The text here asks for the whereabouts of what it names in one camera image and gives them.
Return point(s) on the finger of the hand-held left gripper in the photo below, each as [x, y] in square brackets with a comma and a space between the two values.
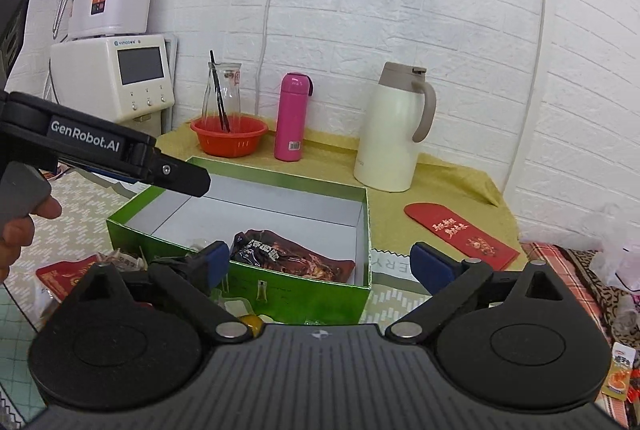
[110, 174]
[180, 174]

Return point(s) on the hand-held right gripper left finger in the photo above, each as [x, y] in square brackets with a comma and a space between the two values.
[216, 262]

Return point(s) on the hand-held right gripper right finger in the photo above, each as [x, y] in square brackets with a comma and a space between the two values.
[429, 267]

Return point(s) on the white orange snack packet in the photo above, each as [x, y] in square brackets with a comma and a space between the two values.
[247, 320]

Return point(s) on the dark red snack packet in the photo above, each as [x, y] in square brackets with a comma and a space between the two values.
[295, 260]

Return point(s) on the green cardboard box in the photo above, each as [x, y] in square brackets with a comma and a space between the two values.
[300, 300]

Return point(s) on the person's left hand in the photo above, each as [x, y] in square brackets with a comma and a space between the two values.
[17, 240]

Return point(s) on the red envelope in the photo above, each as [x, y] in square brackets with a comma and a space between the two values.
[460, 232]

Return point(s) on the white patterned tablecloth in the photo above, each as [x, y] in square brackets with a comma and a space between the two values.
[85, 220]

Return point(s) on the red plastic basket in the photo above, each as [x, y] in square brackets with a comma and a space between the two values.
[227, 142]

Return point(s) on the white appliance with screen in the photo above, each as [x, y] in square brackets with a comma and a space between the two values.
[85, 75]

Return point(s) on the clear wrapped candy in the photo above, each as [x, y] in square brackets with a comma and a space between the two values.
[122, 259]

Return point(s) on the black stirring stick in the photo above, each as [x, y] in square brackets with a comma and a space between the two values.
[218, 95]

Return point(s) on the glass carafe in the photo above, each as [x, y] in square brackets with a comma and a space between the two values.
[231, 95]

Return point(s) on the plaid cloth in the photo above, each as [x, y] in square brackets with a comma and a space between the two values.
[542, 255]

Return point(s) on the red flat packet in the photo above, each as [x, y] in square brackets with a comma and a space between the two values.
[60, 277]

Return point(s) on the pink thermos bottle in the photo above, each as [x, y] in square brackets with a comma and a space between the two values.
[291, 120]

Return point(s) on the cream thermal jug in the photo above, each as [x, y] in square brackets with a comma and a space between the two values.
[387, 135]

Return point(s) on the leopard print cloth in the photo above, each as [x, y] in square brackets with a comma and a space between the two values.
[600, 290]

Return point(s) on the teal grid mat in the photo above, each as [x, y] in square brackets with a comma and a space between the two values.
[17, 340]

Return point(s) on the clear plastic bag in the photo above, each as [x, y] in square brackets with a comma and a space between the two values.
[617, 240]

